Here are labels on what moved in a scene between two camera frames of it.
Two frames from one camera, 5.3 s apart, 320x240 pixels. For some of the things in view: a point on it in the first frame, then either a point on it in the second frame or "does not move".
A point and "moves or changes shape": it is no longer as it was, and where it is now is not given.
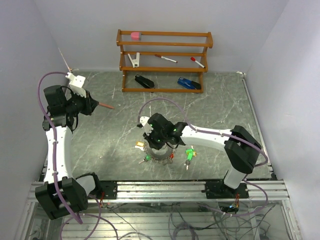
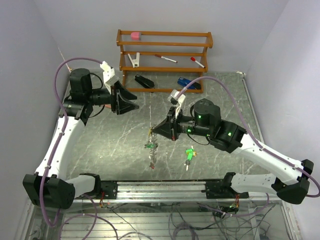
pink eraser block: [135, 36] does not move
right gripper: [151, 143] → [169, 128]
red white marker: [165, 58] does not move
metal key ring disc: [163, 154] moves or changes shape
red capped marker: [194, 59] does not move
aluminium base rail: [182, 192] does not move
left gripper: [88, 109] → [118, 92]
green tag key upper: [191, 152] does not move
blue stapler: [188, 83] does not move
